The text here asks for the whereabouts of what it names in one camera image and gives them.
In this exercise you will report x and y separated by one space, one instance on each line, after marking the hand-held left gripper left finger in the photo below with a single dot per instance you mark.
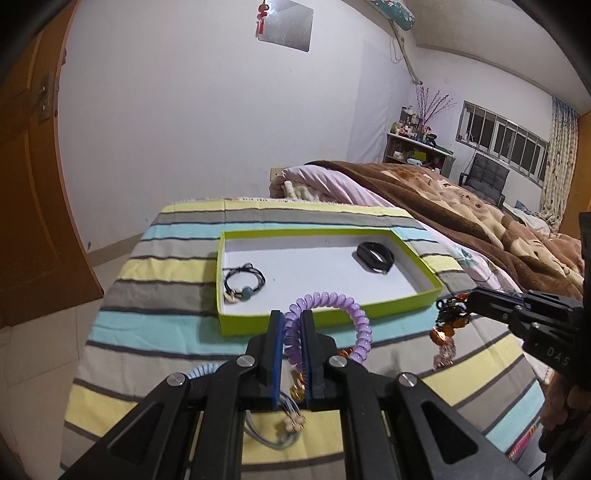
277 360

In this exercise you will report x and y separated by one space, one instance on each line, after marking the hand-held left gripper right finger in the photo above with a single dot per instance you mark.
308 360

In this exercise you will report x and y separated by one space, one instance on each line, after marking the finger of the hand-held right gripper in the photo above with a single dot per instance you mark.
498 297
496 314

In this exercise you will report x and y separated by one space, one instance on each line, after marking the green cardboard tray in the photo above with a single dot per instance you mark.
323 263

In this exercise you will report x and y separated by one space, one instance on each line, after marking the person's right hand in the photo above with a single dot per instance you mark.
565 406

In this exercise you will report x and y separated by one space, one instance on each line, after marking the brown blanket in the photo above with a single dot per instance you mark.
461 207

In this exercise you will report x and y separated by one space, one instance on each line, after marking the black fitness band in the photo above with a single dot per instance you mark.
383 267

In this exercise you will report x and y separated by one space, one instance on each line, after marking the black chair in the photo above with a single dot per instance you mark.
489 175

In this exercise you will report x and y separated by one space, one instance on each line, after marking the striped cloth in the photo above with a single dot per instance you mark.
161 286

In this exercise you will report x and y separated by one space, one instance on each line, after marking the patterned curtain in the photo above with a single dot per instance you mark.
558 161

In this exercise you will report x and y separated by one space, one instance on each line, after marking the window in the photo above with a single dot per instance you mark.
503 138

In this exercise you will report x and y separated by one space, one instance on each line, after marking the white fluffy towel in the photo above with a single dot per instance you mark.
300 191

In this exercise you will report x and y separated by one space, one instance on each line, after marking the wooden shelf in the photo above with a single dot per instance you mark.
397 154

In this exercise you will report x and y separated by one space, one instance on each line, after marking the bottles on shelf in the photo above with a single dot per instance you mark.
408 127

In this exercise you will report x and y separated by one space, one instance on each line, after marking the purple flower branches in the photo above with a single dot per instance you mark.
422 110

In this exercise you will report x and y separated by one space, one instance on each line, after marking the air conditioner pipe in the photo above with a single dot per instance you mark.
408 62

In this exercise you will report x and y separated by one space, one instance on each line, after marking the orange wooden door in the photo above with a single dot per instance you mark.
37 207

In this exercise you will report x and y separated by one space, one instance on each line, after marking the air conditioner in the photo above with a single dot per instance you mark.
397 14

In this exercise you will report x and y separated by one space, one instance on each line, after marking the red hanging ornament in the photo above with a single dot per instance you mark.
263 21

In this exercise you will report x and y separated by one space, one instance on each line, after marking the metal door lock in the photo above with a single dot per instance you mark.
46 97

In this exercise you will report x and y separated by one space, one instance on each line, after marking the wall mirror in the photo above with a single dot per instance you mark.
291 27

